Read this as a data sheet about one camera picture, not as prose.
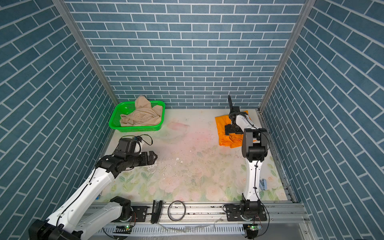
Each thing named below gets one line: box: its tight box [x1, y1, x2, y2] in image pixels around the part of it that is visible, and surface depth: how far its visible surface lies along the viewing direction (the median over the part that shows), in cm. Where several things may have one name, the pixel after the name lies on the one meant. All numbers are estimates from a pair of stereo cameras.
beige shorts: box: [120, 95, 163, 127], surface depth 113 cm
